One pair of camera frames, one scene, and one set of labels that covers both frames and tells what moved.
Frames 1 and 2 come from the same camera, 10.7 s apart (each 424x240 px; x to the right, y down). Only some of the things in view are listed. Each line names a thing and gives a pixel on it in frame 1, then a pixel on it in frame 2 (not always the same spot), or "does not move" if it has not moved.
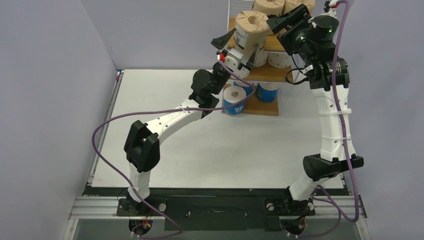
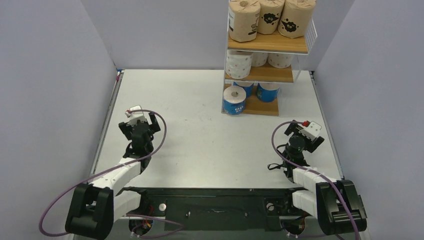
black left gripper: [221, 43] to [127, 129]
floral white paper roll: [260, 58] does not move
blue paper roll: [232, 94] does not move
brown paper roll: [252, 28] to [243, 16]
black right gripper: [291, 29] to [305, 138]
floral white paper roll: [279, 60] does not move
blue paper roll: [265, 95] does not move
